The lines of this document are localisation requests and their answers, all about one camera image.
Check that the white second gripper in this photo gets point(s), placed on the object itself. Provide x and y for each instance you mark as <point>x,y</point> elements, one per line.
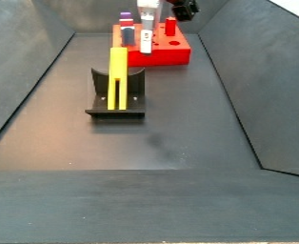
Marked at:
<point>149,9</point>

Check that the purple rectangular peg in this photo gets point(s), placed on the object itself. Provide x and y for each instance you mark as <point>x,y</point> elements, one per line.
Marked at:
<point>125,15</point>

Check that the red star-shaped peg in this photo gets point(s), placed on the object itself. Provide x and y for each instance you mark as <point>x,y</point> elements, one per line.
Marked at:
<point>169,26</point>

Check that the yellow forked square-circle object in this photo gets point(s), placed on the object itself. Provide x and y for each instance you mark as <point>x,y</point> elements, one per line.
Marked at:
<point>117,79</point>

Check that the pink-red square peg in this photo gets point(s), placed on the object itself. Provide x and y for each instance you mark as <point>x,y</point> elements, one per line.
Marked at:
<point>125,22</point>

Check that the red peg board base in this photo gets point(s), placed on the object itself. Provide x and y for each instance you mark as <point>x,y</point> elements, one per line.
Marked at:
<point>169,50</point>

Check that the black curved fixture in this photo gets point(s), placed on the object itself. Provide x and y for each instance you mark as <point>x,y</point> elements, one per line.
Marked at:
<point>135,101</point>

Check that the blue notched peg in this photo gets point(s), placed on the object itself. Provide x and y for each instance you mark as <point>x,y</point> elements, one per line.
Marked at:
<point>127,36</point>

